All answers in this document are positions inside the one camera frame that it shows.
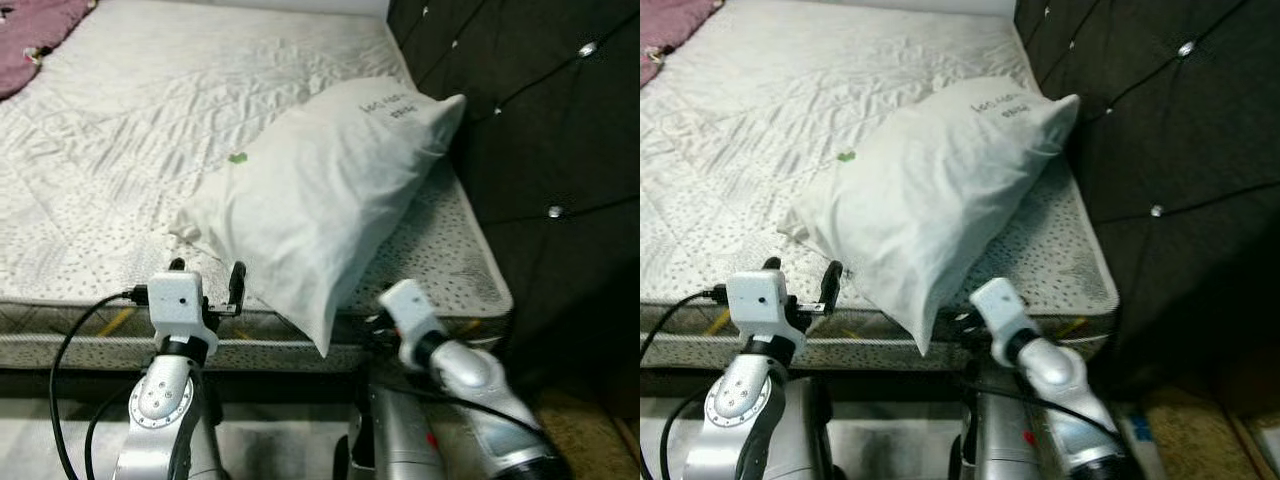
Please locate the pink Mickey Mouse blanket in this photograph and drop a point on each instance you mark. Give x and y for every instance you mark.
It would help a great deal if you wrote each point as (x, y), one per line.
(670, 30)
(35, 40)

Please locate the black tufted headboard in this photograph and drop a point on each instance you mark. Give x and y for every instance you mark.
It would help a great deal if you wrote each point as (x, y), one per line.
(1170, 120)
(540, 120)

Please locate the beige quilted mattress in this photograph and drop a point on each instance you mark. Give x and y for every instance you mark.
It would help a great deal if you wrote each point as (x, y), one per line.
(120, 150)
(740, 150)

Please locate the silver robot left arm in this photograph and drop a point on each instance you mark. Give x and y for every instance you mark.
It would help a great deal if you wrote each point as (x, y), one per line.
(160, 410)
(735, 410)

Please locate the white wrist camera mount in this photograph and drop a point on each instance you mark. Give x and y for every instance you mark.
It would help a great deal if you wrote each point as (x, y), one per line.
(1000, 305)
(757, 298)
(178, 300)
(410, 310)

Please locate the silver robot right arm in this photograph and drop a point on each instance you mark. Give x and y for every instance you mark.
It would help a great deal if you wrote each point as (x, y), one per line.
(470, 370)
(1060, 370)

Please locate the silver robot left leg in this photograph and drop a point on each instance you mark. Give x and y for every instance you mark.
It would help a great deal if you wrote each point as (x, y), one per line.
(805, 430)
(212, 430)

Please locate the silver robot right leg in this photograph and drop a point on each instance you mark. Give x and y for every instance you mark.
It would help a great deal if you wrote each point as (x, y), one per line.
(1010, 435)
(400, 430)

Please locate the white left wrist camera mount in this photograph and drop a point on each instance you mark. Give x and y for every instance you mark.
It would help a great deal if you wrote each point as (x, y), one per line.
(757, 298)
(178, 300)

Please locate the blue floor scrap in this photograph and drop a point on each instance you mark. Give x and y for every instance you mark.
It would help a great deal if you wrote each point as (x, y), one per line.
(1132, 440)

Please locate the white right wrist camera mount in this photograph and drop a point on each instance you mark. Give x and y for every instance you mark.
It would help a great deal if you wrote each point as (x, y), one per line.
(1000, 305)
(410, 310)

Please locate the white pillow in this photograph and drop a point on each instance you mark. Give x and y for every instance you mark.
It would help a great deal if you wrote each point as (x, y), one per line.
(320, 180)
(930, 180)

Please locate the silver robot leg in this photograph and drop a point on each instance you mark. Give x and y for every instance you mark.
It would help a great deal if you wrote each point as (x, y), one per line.
(1010, 435)
(400, 430)
(805, 430)
(212, 430)

